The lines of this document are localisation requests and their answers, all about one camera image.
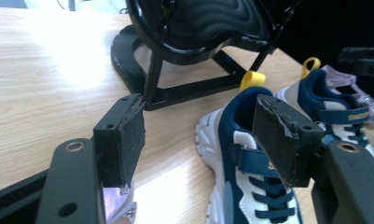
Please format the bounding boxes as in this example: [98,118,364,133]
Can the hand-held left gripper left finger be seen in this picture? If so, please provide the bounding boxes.
[92,92,146,189]

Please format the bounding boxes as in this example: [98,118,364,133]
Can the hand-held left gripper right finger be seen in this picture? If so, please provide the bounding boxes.
[252,93,326,189]

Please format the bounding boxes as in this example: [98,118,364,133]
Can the purple sandal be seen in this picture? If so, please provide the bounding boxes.
[321,64,374,124]
[102,183,137,224]

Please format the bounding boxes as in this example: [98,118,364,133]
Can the navy and white sneaker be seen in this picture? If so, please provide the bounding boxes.
[274,56,374,169]
[195,70,319,224]

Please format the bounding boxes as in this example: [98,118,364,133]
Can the red and black shoe rack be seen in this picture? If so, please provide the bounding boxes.
[110,0,300,111]

